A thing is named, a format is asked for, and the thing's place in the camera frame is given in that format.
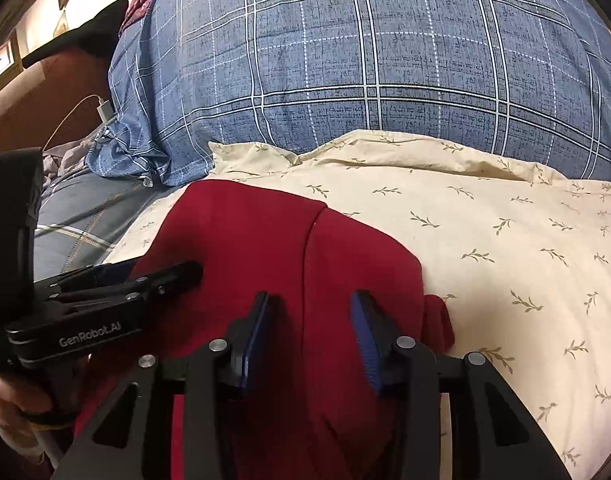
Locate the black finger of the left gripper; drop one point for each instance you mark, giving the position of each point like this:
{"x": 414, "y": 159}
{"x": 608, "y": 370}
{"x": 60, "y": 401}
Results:
{"x": 164, "y": 286}

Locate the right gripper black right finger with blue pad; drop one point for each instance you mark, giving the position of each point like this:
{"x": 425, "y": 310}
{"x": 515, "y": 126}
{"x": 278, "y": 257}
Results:
{"x": 455, "y": 418}

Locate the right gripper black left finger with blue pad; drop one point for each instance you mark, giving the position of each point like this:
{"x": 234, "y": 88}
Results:
{"x": 171, "y": 419}

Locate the dark red knit sweater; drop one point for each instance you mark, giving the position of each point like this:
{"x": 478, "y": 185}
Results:
{"x": 313, "y": 414}

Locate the person's left hand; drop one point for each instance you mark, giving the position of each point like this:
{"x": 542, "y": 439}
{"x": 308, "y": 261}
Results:
{"x": 19, "y": 398}

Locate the grey blue bedsheet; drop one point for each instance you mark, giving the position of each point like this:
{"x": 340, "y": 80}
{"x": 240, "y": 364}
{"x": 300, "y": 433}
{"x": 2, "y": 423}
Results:
{"x": 83, "y": 216}

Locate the cream leaf-print pillow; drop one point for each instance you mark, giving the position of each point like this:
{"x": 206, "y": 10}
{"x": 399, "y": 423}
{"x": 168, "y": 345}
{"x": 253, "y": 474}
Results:
{"x": 520, "y": 254}

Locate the brown wooden headboard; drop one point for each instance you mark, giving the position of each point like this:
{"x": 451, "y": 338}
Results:
{"x": 54, "y": 101}

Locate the black cloth on headboard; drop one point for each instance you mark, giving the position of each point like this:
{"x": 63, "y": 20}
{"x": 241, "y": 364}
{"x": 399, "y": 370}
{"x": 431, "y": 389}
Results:
{"x": 97, "y": 37}

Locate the blue plaid pillow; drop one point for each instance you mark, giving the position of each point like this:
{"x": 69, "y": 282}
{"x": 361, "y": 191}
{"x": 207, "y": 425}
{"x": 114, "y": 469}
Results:
{"x": 525, "y": 79}

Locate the framed wall picture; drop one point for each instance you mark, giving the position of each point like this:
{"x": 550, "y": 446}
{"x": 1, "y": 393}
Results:
{"x": 10, "y": 61}

